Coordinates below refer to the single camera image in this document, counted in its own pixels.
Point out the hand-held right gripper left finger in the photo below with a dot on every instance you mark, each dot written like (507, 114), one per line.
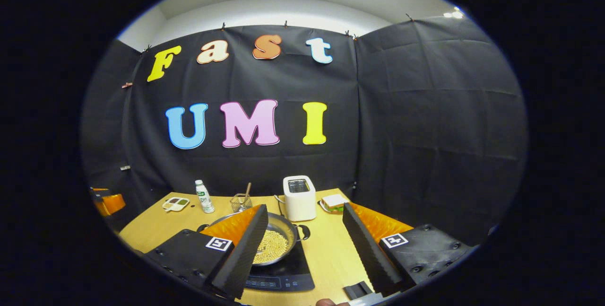
(243, 254)

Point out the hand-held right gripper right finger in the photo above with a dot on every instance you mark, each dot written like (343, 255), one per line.
(368, 251)

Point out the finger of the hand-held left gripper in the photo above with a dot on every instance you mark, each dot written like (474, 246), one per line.
(111, 204)

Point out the pile of soybeans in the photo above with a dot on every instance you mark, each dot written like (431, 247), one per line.
(273, 247)

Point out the stainless steel pot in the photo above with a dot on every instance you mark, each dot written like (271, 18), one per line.
(283, 228)

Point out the black induction cooktop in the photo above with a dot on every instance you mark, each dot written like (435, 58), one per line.
(293, 273)

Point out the small white plate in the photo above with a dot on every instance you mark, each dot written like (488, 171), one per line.
(326, 210)

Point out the sandwich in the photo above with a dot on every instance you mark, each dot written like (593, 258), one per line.
(334, 200)

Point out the white divided bean dish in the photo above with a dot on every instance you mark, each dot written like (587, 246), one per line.
(176, 204)

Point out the white drink bottle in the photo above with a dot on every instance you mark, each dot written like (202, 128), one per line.
(205, 199)

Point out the white toaster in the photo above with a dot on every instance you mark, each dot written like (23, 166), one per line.
(299, 206)

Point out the black backdrop cloth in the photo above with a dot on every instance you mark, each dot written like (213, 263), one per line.
(401, 121)

